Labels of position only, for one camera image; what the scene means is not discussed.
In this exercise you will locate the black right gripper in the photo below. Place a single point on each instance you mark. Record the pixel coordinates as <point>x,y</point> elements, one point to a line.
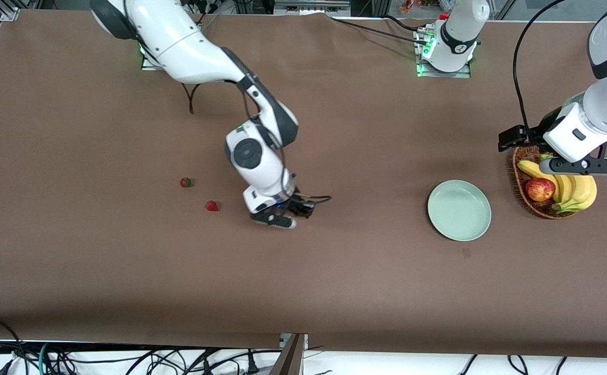
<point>296,203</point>

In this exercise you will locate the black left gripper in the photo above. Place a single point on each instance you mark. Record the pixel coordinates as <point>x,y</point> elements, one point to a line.
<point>549,121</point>

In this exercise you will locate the red plastic strawberry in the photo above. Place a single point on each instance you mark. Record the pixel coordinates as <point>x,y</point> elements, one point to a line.
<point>211,206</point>
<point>185,182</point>

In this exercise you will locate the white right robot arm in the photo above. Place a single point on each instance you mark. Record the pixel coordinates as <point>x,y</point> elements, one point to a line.
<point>178,36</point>

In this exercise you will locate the pale green round plate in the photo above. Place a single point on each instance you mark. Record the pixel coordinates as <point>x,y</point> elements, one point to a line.
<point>459,211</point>

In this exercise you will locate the red apple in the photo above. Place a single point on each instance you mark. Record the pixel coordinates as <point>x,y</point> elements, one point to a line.
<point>540,190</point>

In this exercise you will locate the brown wicker basket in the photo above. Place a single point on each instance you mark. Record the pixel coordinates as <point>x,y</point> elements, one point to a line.
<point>543,209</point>

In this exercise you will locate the yellow banana bunch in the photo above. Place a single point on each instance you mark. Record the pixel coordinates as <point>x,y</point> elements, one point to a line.
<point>579,192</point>

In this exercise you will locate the brown wooden beam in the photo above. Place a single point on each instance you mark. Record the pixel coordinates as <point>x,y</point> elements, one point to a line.
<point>290,359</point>

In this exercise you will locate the black power plug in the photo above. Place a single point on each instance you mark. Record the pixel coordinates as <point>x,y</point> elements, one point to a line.
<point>205,367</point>
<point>251,367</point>

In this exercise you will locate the colourful background objects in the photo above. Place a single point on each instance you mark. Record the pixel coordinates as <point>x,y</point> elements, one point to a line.
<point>411,5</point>

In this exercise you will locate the grey metal box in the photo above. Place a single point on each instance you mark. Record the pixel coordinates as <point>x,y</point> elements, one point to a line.
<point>311,8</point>

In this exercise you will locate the small metal table bracket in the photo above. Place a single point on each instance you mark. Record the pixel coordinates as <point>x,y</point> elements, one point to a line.
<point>285,339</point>

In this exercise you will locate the aluminium frame corner bracket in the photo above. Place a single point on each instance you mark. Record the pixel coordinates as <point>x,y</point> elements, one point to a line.
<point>10,14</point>

